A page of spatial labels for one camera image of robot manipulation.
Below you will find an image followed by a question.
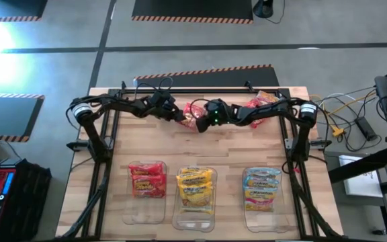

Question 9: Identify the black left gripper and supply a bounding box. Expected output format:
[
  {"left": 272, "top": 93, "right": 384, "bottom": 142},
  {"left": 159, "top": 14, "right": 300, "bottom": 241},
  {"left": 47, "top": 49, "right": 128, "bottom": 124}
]
[{"left": 147, "top": 89, "right": 189, "bottom": 123}]

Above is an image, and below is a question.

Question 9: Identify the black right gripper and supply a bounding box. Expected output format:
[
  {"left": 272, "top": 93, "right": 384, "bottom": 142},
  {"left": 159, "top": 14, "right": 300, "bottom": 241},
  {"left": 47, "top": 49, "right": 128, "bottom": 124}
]
[{"left": 196, "top": 98, "right": 240, "bottom": 134}]

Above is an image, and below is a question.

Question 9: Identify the black hazard-striped floor mat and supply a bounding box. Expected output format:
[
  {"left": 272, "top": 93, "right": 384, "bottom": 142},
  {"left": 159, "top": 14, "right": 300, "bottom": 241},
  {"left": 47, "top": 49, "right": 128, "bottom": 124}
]
[
  {"left": 0, "top": 93, "right": 46, "bottom": 143},
  {"left": 132, "top": 63, "right": 281, "bottom": 89},
  {"left": 0, "top": 0, "right": 48, "bottom": 23},
  {"left": 131, "top": 0, "right": 255, "bottom": 25}
]

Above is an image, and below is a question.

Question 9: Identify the clear plastic bin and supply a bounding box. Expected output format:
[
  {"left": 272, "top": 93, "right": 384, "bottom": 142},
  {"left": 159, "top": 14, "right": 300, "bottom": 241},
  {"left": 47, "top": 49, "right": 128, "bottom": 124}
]
[
  {"left": 242, "top": 166, "right": 290, "bottom": 234},
  {"left": 122, "top": 160, "right": 167, "bottom": 225},
  {"left": 172, "top": 165, "right": 219, "bottom": 233}
]

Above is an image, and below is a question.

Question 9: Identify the black round stand base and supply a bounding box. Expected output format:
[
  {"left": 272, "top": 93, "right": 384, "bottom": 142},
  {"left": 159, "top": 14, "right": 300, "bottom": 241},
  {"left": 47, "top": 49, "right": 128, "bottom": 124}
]
[{"left": 253, "top": 0, "right": 274, "bottom": 19}]

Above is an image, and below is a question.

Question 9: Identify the black power brick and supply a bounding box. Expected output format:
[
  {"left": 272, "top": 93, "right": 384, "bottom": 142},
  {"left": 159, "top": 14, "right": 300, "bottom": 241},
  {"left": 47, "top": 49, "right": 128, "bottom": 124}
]
[{"left": 354, "top": 116, "right": 378, "bottom": 141}]

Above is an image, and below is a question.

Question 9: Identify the black diagonal beam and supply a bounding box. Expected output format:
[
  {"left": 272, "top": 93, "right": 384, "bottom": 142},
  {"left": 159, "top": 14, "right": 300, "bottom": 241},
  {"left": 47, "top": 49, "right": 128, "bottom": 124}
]
[{"left": 327, "top": 146, "right": 387, "bottom": 184}]

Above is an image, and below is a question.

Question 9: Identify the white sheet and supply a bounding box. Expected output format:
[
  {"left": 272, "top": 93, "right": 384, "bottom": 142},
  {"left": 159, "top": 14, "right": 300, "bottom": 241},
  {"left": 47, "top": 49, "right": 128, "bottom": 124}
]
[{"left": 339, "top": 155, "right": 384, "bottom": 198}]

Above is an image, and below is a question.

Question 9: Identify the black aluminium table frame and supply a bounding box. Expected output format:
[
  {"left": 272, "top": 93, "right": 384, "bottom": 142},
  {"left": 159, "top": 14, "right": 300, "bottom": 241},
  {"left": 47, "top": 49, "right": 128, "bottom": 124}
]
[{"left": 58, "top": 86, "right": 341, "bottom": 241}]

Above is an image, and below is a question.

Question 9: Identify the yellow cable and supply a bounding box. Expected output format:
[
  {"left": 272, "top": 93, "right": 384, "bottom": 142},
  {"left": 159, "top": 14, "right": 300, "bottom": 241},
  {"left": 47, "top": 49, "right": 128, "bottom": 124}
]
[{"left": 324, "top": 92, "right": 378, "bottom": 128}]

